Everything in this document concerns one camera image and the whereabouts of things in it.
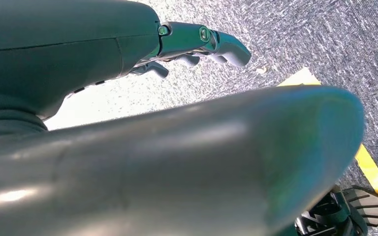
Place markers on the black robot foot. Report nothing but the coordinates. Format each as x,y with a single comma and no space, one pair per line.
368,205

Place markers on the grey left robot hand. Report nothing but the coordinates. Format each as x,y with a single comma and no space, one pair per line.
62,49

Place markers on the yellow floor tape outline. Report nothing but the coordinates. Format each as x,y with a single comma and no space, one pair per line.
375,176

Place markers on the dark robot ankle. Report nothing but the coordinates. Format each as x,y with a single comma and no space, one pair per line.
326,215

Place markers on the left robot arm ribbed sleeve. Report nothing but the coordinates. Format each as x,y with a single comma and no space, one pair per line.
6,120

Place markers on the small yellow floor scrap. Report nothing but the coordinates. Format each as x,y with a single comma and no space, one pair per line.
261,69

